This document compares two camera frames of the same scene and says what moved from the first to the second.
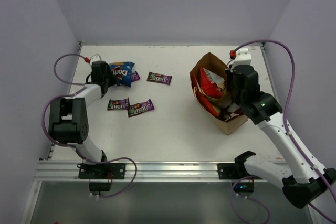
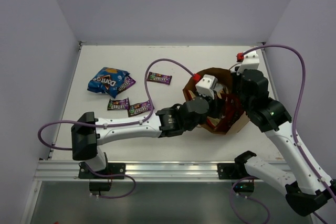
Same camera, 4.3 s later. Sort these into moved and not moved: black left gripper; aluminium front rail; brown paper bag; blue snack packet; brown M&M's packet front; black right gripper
Moved: blue snack packet; black left gripper; brown paper bag; black right gripper
Not moved: brown M&M's packet front; aluminium front rail
